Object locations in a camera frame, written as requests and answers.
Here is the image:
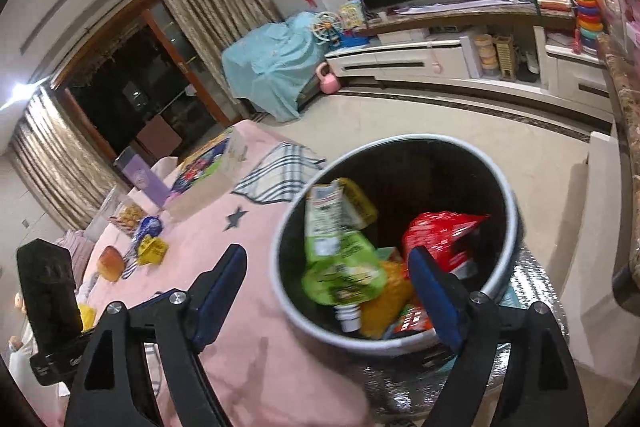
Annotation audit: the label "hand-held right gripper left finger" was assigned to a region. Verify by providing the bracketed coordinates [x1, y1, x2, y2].
[64, 243, 248, 427]

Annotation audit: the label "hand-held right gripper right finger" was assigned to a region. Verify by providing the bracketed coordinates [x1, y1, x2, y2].
[406, 246, 588, 427]

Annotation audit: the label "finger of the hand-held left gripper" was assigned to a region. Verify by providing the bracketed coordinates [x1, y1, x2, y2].
[131, 291, 170, 311]

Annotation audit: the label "orange snack packet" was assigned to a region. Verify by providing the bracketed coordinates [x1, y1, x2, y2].
[392, 302, 433, 333]

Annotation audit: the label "yellow snack packet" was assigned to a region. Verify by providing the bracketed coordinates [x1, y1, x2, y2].
[360, 259, 413, 340]

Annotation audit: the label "red snack packet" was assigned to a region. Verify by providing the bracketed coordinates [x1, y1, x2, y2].
[402, 212, 491, 275]

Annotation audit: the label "green drink pouch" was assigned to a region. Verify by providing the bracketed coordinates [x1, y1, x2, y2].
[302, 179, 388, 333]

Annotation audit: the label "olive yellow packet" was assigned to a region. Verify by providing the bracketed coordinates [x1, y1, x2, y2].
[337, 177, 379, 230]

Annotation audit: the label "white trash bin black liner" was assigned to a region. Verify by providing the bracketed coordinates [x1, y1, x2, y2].
[270, 134, 525, 355]

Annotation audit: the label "yellow toy basket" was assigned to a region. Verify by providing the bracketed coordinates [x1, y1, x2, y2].
[136, 235, 168, 267]

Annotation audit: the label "brown bread loaf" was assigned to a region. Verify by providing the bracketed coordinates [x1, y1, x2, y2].
[96, 246, 126, 282]

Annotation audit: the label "pink printed blanket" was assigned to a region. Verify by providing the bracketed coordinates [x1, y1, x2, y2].
[30, 119, 381, 427]

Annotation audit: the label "tray of snacks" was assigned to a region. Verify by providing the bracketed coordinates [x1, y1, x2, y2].
[107, 199, 148, 230]

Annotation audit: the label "silver foil mat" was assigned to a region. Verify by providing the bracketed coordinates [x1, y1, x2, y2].
[360, 247, 571, 427]

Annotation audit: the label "purple box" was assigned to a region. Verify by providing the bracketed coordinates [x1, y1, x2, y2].
[114, 147, 173, 210]

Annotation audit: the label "beige patterned curtain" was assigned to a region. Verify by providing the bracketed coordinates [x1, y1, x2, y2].
[7, 87, 131, 233]
[152, 0, 283, 122]

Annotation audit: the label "colourful puzzle box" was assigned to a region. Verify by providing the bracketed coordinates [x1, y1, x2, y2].
[165, 129, 248, 220]

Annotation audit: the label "white bench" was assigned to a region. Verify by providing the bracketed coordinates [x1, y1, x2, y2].
[555, 131, 631, 388]

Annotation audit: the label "wooden framed glass door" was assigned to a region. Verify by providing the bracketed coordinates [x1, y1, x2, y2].
[50, 0, 231, 168]

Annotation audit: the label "white television cabinet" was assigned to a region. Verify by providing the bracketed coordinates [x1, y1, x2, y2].
[324, 0, 616, 135]

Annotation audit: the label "pink kettlebell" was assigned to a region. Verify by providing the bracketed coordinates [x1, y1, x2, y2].
[315, 62, 341, 95]

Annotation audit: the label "teal cloth cover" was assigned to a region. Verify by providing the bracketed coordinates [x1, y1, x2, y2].
[221, 11, 346, 122]

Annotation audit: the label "round wooden stacking toy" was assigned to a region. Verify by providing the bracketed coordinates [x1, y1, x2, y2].
[472, 33, 501, 80]

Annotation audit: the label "wooden rack toy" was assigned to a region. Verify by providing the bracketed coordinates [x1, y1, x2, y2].
[492, 34, 517, 82]

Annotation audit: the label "brown marble table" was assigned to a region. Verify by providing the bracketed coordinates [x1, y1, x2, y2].
[597, 32, 640, 308]

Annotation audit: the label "ferris wheel toy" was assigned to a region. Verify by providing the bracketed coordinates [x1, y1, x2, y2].
[311, 10, 368, 50]

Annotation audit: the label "white papers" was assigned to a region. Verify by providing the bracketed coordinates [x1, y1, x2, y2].
[387, 0, 531, 15]

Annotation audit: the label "clear plastic box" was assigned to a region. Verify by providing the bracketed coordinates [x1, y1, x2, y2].
[592, 0, 640, 52]

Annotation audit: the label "rainbow stacking ring toy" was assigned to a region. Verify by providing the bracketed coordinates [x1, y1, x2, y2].
[572, 0, 606, 52]

